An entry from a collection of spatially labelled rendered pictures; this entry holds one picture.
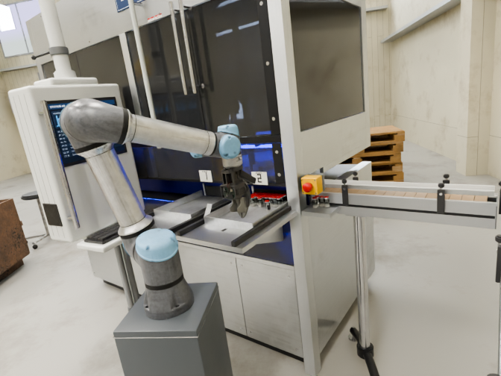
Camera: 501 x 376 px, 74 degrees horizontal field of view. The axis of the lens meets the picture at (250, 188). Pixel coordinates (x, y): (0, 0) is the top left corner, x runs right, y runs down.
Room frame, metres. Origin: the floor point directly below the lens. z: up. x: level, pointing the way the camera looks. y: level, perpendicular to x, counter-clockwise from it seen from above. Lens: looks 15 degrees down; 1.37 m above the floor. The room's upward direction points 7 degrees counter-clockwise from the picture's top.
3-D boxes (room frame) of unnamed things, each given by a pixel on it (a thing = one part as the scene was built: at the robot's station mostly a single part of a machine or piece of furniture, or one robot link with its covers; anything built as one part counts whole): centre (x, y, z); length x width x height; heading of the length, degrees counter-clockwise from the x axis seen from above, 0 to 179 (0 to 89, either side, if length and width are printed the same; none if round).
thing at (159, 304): (0.93, 0.30, 0.84); 0.15 x 0.15 x 0.10
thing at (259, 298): (2.40, 0.31, 0.44); 2.06 x 1.00 x 0.88; 52
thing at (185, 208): (1.63, 0.28, 0.90); 0.34 x 0.26 x 0.04; 142
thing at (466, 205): (1.30, -0.58, 0.92); 0.69 x 0.15 x 0.16; 52
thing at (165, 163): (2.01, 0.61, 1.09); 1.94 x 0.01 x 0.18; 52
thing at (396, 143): (4.55, -1.52, 0.39); 1.09 x 0.75 x 0.78; 76
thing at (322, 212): (1.38, -0.30, 0.87); 0.14 x 0.13 x 0.02; 142
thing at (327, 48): (1.77, -0.49, 1.51); 0.85 x 0.01 x 0.59; 142
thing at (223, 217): (1.42, 0.01, 0.90); 0.34 x 0.26 x 0.04; 142
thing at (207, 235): (1.47, 0.19, 0.87); 0.70 x 0.48 x 0.02; 52
